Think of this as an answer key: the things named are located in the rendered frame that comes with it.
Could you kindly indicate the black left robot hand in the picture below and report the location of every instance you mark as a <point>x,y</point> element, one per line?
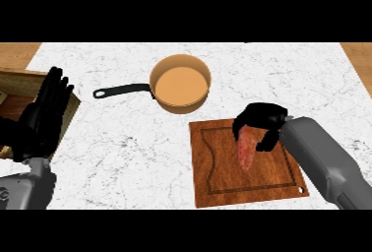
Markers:
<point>44,111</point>

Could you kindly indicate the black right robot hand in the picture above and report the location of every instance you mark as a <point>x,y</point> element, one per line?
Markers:
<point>261,115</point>

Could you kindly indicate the reddish sweet potato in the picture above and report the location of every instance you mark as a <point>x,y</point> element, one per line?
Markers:
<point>245,149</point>

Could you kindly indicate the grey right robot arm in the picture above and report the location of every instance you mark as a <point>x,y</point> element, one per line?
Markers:
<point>326,161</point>

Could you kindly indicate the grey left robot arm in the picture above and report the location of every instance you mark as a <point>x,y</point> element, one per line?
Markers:
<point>28,186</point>

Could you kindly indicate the brown wooden cutting board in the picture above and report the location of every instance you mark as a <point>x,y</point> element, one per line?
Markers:
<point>242,162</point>

